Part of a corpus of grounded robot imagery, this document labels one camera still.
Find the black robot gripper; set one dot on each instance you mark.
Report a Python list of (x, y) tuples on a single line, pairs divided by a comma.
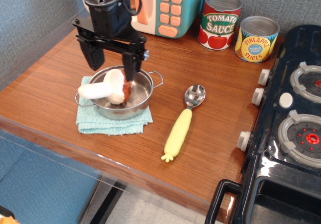
[(110, 28)]

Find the plush white brown mushroom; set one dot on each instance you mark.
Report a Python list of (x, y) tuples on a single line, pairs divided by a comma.
[(114, 87)]

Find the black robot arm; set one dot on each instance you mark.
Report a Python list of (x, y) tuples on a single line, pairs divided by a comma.
[(109, 28)]

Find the light teal folded cloth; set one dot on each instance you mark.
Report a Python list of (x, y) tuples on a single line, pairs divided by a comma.
[(89, 121)]

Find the orange object at corner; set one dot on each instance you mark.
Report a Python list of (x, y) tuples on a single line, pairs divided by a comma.
[(7, 217)]

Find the stainless steel pot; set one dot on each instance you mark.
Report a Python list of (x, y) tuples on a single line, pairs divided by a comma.
[(142, 87)]

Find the toy teal microwave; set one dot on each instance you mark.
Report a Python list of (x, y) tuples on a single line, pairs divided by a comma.
[(166, 18)]

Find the tomato sauce can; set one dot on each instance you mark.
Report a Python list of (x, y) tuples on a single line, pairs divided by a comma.
[(218, 23)]

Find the pineapple slices can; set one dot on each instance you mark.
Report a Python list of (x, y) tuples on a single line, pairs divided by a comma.
[(256, 39)]

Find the black toy stove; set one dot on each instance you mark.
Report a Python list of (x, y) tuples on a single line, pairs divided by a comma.
[(281, 170)]

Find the spoon with yellow handle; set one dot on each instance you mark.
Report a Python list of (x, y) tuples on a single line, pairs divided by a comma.
[(194, 96)]

